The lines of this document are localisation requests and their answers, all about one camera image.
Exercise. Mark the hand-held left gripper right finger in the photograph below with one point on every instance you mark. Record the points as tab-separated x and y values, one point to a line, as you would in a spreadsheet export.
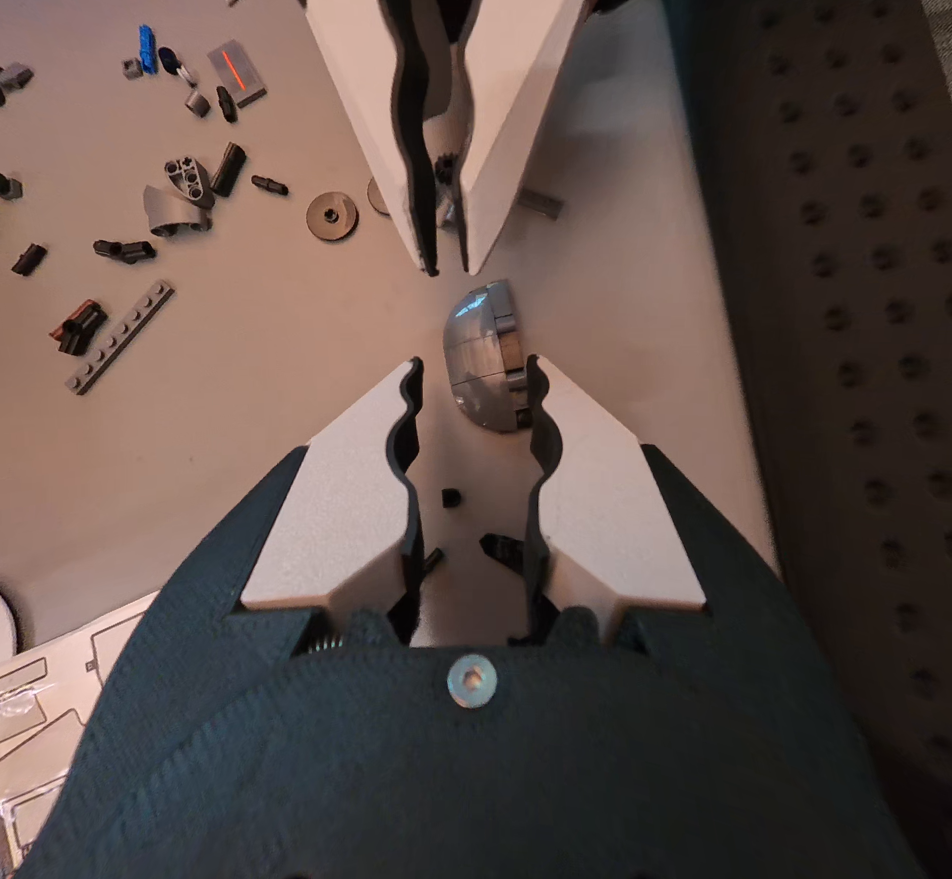
621	522

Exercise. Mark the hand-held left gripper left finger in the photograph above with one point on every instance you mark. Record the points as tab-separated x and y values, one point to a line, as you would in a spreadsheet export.
327	522

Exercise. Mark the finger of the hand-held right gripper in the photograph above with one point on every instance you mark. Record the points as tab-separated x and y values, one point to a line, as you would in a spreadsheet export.
520	61
349	39

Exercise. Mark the dark grey domed lego assembly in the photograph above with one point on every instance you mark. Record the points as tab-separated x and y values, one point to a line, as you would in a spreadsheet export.
476	358

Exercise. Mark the black lego pin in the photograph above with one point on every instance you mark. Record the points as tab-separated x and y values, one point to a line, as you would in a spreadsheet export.
434	559
227	104
270	185

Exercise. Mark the grey lego tile red stripe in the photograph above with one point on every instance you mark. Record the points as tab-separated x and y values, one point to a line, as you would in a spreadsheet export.
238	74

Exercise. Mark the black and grey lego linkage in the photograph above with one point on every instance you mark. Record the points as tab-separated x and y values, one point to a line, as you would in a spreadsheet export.
504	550

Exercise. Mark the small black lego piece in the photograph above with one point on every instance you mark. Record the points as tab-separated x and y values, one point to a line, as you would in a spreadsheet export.
451	498

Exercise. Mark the small black lego gear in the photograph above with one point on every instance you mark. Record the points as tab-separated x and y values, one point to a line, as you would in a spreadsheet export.
446	169

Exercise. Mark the dark grey lego plate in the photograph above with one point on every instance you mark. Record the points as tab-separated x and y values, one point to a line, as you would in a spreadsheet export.
539	204

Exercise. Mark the round grey lego disc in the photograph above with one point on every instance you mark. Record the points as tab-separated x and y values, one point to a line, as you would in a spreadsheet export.
378	195
332	215

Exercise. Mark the dark blue and white lego piece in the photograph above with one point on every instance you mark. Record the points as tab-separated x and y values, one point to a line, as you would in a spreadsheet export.
175	65

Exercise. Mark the black lego tube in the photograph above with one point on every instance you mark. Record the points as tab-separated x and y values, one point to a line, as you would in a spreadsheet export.
228	169

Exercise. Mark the blue lego pin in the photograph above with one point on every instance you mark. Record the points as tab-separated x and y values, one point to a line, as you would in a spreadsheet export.
148	48

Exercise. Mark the grey triangular lego liftarm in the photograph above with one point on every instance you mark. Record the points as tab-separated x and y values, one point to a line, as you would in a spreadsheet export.
190	180

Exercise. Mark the small grey lego block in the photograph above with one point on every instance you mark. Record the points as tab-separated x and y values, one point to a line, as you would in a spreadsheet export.
132	68

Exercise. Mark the light grey curved lego panel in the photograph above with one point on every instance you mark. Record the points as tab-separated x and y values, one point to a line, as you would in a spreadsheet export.
167	213

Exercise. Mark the long grey studded lego plate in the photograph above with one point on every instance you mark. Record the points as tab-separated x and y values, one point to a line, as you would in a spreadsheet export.
123	336

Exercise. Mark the black angled lego connector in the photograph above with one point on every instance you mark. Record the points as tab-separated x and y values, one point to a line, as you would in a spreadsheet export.
124	251

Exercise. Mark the black and red lego connector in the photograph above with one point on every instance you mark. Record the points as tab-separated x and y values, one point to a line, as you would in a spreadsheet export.
78	329

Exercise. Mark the grey lego pin connector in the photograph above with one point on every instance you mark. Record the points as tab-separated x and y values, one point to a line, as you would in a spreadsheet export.
16	77

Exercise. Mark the short black lego connector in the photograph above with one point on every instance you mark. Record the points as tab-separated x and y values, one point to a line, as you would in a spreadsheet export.
28	259

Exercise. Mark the sticker sheet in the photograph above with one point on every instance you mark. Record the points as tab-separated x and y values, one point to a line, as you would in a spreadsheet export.
52	708

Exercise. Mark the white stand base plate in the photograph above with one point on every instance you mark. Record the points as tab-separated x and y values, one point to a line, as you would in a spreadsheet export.
6	626

